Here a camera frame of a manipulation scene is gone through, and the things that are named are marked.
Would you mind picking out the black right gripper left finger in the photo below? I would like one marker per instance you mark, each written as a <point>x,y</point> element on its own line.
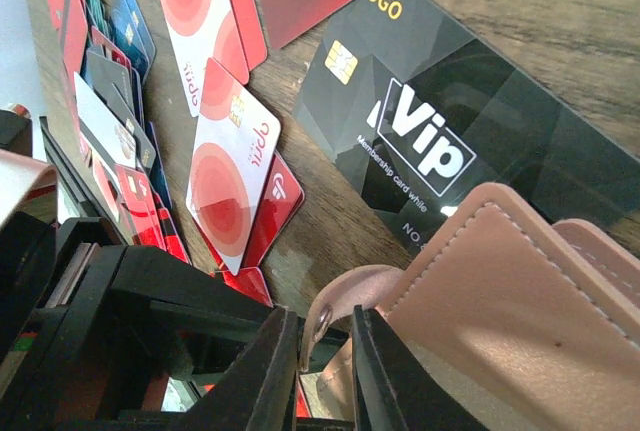
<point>258,391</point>

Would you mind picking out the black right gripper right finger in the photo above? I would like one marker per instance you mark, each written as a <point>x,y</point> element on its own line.
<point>392,391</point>

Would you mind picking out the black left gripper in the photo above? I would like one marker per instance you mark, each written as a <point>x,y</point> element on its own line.
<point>107,320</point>

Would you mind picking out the black card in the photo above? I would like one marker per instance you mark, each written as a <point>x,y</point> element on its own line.
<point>415,110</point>

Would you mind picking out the pile of red cards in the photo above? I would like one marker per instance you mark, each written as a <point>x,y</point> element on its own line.
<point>332,232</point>

